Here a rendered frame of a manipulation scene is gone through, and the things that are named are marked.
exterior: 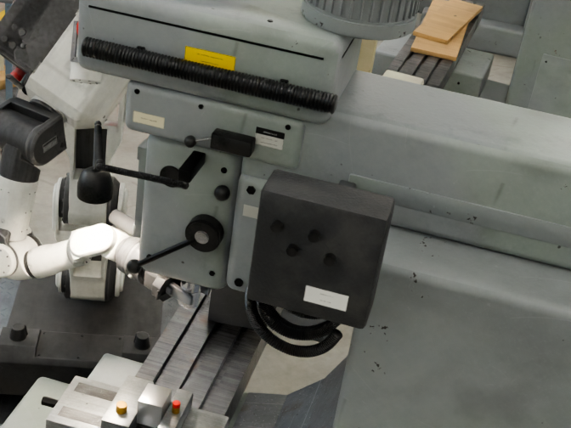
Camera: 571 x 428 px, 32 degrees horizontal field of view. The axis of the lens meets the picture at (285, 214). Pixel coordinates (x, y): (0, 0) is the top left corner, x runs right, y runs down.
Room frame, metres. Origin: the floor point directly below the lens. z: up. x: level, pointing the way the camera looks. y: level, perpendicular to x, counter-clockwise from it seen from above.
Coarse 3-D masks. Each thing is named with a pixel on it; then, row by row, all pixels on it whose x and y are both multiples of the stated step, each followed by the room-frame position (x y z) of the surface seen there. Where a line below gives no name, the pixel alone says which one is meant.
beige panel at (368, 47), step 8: (368, 40) 3.42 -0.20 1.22; (360, 48) 3.42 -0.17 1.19; (368, 48) 3.42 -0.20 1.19; (360, 56) 3.42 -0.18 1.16; (368, 56) 3.42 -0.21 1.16; (360, 64) 3.42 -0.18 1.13; (368, 64) 3.42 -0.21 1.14; (288, 312) 3.37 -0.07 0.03; (288, 320) 3.31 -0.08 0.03; (296, 320) 3.32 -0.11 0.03; (304, 320) 3.33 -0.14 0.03; (312, 320) 3.34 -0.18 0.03; (320, 320) 3.35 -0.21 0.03
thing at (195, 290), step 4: (180, 284) 1.72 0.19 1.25; (184, 284) 1.72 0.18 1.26; (184, 288) 1.72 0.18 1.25; (188, 288) 1.71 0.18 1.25; (192, 288) 1.71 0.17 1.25; (196, 288) 1.72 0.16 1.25; (200, 288) 1.73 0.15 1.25; (188, 292) 1.71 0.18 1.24; (192, 292) 1.72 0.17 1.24; (196, 292) 1.72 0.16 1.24; (200, 292) 1.73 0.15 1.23; (196, 296) 1.72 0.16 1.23; (200, 296) 1.73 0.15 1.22; (196, 300) 1.72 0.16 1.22; (180, 304) 1.72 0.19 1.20; (184, 304) 1.71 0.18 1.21; (192, 304) 1.72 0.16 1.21; (196, 304) 1.72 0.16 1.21
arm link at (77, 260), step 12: (84, 228) 1.85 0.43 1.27; (96, 228) 1.84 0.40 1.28; (108, 228) 1.83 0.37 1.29; (72, 240) 1.84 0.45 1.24; (84, 240) 1.83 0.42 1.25; (96, 240) 1.82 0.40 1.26; (108, 240) 1.81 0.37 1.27; (72, 252) 1.82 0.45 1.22; (84, 252) 1.81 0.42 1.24; (96, 252) 1.81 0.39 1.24; (72, 264) 1.84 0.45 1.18; (84, 264) 1.85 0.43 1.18
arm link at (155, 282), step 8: (136, 248) 1.80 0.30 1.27; (128, 256) 1.79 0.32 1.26; (136, 256) 1.78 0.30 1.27; (128, 272) 1.78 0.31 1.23; (144, 272) 1.75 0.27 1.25; (136, 280) 1.77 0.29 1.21; (144, 280) 1.75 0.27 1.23; (152, 280) 1.74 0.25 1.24; (160, 280) 1.72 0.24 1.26; (168, 280) 1.73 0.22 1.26; (176, 280) 1.75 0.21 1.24; (152, 288) 1.72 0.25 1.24; (160, 288) 1.71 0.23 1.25; (160, 296) 1.71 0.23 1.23; (168, 296) 1.73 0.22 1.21
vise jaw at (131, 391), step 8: (128, 376) 1.65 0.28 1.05; (128, 384) 1.62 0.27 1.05; (136, 384) 1.63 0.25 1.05; (144, 384) 1.63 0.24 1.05; (120, 392) 1.59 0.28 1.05; (128, 392) 1.60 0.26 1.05; (136, 392) 1.60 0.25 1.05; (120, 400) 1.57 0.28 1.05; (128, 400) 1.57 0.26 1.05; (136, 400) 1.58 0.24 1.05; (112, 408) 1.54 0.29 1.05; (128, 408) 1.55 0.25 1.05; (136, 408) 1.55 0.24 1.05; (104, 416) 1.52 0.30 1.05; (112, 416) 1.52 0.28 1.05; (120, 416) 1.52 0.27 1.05; (128, 416) 1.53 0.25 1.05; (136, 416) 1.54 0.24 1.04; (104, 424) 1.50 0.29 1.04; (112, 424) 1.50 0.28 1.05; (120, 424) 1.50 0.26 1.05; (128, 424) 1.51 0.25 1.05; (136, 424) 1.54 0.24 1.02
